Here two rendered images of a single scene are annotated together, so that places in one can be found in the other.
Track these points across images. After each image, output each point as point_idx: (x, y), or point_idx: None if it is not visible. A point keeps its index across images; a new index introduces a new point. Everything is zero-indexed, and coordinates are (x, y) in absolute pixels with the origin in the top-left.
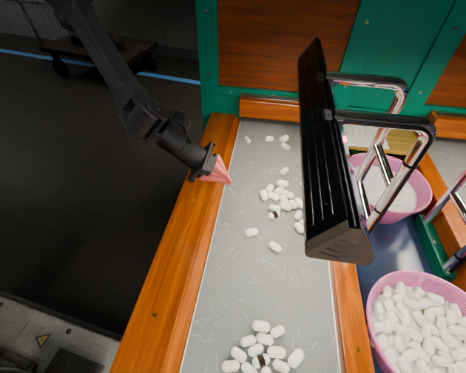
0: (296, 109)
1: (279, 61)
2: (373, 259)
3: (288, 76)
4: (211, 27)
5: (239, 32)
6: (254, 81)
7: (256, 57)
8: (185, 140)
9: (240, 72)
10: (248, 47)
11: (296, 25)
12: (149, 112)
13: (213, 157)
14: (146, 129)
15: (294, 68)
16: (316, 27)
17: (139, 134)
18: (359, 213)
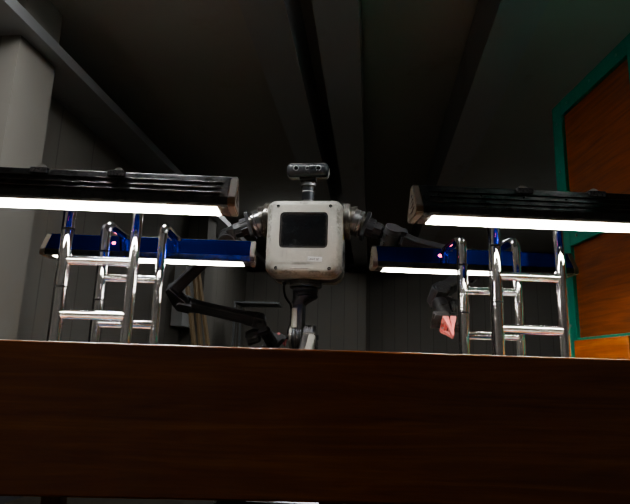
0: (609, 342)
1: (613, 302)
2: (373, 261)
3: (622, 316)
4: (570, 283)
5: (587, 284)
6: (601, 327)
7: (598, 302)
8: (441, 303)
9: (591, 321)
10: (593, 295)
11: (617, 264)
12: (433, 286)
13: (448, 314)
14: (431, 297)
15: (623, 306)
16: (628, 262)
17: (428, 301)
18: (379, 246)
